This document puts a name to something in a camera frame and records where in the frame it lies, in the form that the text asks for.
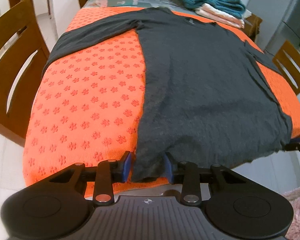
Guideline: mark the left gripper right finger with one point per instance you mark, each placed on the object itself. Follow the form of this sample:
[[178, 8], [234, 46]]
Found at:
[[187, 175]]

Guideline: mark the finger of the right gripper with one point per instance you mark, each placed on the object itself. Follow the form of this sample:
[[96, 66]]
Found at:
[[298, 144]]

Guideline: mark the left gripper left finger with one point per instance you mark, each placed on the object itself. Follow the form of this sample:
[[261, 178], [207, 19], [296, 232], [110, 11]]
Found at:
[[109, 172]]

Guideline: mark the dark grey long-sleeve shirt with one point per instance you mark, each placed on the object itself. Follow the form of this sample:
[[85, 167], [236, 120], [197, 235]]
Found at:
[[206, 99]]

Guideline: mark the orange floral table mat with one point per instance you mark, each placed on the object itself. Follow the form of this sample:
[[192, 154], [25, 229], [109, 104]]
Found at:
[[89, 104]]

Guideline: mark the wooden chair right side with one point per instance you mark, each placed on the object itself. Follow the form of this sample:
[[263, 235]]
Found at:
[[287, 60]]

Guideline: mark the wooden chair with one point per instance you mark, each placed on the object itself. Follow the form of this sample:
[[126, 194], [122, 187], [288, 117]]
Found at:
[[21, 67], [287, 60]]

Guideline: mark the silver refrigerator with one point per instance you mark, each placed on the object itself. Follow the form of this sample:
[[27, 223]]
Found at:
[[288, 29]]

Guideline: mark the brown paper bag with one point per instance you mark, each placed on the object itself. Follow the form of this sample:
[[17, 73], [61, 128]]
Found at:
[[252, 26]]

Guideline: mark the wooden chair left side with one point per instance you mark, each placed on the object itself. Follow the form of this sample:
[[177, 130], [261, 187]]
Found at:
[[21, 67]]

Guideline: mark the pink folded towel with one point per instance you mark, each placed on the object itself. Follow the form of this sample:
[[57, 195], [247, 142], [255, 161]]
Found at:
[[212, 13]]

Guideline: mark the teal knitted sweater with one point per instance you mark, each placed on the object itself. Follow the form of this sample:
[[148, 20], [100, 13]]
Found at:
[[233, 7]]

